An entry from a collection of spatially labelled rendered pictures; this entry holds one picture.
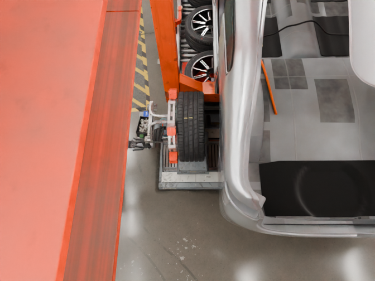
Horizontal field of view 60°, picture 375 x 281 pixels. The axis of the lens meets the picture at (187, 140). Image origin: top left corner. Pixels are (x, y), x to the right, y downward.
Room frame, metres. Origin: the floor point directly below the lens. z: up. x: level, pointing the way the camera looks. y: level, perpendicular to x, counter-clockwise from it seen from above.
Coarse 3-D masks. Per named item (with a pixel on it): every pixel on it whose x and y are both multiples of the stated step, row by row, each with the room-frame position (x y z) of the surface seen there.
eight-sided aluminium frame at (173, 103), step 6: (168, 102) 1.61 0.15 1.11; (174, 102) 1.60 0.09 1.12; (168, 108) 1.54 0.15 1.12; (174, 108) 1.53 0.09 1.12; (168, 114) 1.47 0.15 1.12; (174, 114) 1.47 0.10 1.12; (168, 120) 1.41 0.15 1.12; (174, 120) 1.41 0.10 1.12; (168, 126) 1.37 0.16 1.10; (174, 126) 1.36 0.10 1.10; (168, 138) 1.29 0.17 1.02; (174, 138) 1.29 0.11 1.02; (168, 144) 1.25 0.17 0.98; (174, 144) 1.25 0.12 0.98; (174, 150) 1.23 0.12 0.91
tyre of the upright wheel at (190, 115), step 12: (180, 96) 1.63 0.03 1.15; (192, 96) 1.62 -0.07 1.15; (180, 108) 1.49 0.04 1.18; (192, 108) 1.48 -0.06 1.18; (180, 120) 1.38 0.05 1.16; (192, 120) 1.37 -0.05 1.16; (204, 120) 1.37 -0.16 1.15; (180, 132) 1.29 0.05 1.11; (192, 132) 1.29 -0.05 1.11; (204, 132) 1.28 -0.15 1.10; (180, 144) 1.22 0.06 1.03; (192, 144) 1.21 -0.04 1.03; (204, 144) 1.21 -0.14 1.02; (180, 156) 1.17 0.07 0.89; (192, 156) 1.16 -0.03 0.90; (204, 156) 1.16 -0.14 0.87
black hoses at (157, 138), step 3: (162, 126) 1.44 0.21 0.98; (165, 126) 1.44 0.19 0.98; (156, 129) 1.38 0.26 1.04; (159, 129) 1.37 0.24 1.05; (162, 129) 1.38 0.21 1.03; (165, 129) 1.41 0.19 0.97; (153, 132) 1.35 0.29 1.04; (156, 132) 1.35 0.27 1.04; (159, 132) 1.34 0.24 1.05; (162, 132) 1.34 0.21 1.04; (153, 135) 1.33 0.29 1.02; (156, 135) 1.33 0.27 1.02; (159, 135) 1.32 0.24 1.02; (153, 138) 1.31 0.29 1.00; (156, 138) 1.31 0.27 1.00; (159, 138) 1.31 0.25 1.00; (153, 141) 1.30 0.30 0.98; (156, 141) 1.29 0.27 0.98; (159, 141) 1.29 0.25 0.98; (162, 141) 1.29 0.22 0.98
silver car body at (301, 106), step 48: (240, 0) 1.94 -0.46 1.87; (288, 0) 2.95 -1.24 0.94; (336, 0) 3.05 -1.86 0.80; (240, 48) 1.54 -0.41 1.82; (288, 48) 2.32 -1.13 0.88; (336, 48) 2.34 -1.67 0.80; (240, 96) 1.19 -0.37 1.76; (288, 96) 1.61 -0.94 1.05; (336, 96) 1.57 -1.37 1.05; (240, 144) 0.87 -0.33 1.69; (288, 144) 1.18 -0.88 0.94; (336, 144) 1.15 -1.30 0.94; (240, 192) 0.58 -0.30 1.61; (288, 192) 0.76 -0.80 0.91; (336, 192) 0.74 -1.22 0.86
